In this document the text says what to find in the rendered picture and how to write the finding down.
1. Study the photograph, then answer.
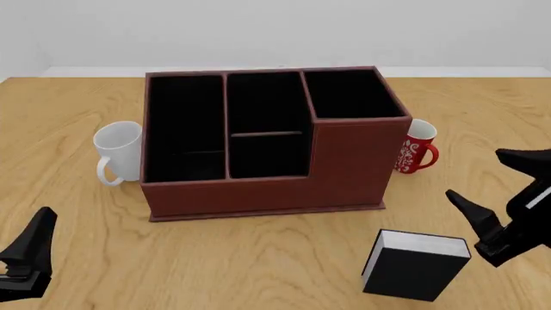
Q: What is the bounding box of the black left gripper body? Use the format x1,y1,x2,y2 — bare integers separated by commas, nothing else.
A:
0,272,51,300

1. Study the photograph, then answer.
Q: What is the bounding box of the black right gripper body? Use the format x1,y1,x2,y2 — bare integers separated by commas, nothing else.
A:
474,178,551,269

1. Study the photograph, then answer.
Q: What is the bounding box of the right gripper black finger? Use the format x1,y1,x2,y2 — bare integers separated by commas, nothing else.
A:
495,147,551,183
444,189,504,244

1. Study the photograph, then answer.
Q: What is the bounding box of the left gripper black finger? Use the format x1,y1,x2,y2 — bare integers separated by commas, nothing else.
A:
0,206,59,276

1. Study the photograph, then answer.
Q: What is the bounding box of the black book with white pages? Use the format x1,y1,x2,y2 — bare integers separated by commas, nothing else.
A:
360,227,473,303

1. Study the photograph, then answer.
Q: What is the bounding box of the red-brown desk caddy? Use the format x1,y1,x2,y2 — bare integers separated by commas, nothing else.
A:
138,65,413,223

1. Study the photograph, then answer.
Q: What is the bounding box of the red mug with white pattern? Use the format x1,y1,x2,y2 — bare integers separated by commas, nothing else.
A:
393,118,441,176

